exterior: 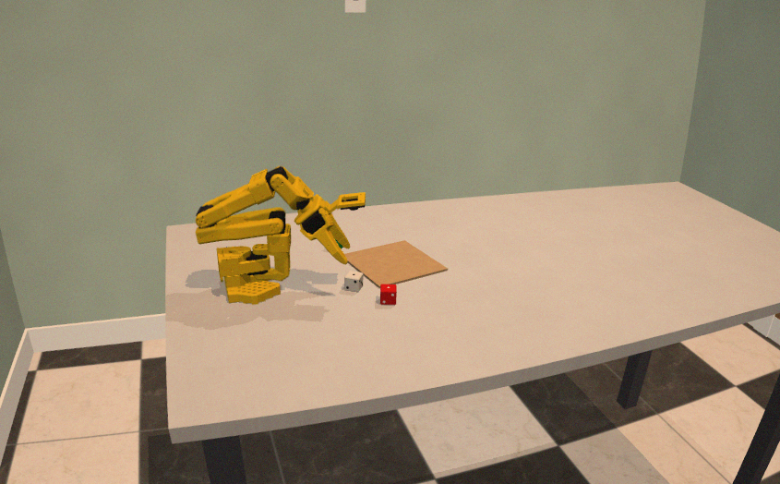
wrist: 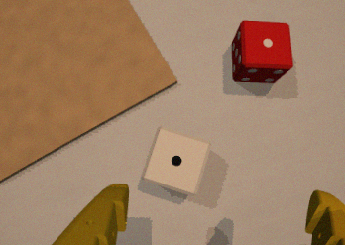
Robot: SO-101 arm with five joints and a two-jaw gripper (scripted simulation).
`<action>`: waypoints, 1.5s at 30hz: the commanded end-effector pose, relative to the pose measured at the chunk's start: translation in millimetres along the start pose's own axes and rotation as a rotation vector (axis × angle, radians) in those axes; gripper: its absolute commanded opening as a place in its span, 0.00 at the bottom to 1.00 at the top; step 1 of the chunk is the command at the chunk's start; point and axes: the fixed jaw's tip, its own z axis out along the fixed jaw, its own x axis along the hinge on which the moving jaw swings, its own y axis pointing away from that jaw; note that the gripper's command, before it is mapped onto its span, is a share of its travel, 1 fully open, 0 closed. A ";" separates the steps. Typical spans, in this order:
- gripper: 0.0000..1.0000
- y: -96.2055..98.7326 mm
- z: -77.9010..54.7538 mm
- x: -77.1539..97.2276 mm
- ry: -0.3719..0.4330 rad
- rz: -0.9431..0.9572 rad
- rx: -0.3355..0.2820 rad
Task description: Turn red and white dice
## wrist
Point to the tan flat mat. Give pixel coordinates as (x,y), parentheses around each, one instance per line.
(66,68)

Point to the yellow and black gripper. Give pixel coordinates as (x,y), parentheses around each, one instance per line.
(106,214)

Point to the red die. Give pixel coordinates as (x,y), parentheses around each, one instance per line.
(261,52)

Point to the white die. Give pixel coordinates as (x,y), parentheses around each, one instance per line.
(176,161)

